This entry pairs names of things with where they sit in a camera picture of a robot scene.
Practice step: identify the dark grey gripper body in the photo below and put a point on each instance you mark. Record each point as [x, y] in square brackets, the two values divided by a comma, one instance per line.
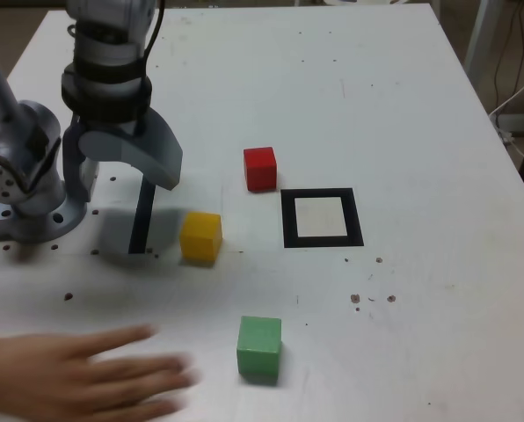
[130, 127]

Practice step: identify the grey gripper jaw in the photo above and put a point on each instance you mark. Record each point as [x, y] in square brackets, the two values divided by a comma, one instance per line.
[75, 171]
[156, 154]

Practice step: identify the yellow cube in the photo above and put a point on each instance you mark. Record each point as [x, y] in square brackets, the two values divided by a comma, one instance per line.
[200, 237]

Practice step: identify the red cube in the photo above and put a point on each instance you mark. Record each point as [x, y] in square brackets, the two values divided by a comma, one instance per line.
[260, 170]

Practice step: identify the green cube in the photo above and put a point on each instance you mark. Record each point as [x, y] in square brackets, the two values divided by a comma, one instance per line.
[258, 351]

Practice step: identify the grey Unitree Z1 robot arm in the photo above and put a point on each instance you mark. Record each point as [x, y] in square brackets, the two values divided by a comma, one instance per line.
[33, 132]

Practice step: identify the black tape square outline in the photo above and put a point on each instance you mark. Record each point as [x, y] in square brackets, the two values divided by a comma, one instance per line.
[288, 220]

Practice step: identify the person's hand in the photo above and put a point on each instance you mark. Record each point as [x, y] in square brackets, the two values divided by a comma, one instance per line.
[46, 378]

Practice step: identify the black tape strip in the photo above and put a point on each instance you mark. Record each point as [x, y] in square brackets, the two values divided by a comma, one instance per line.
[139, 228]

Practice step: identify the white metal post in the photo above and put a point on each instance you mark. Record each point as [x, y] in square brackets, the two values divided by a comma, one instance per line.
[479, 35]

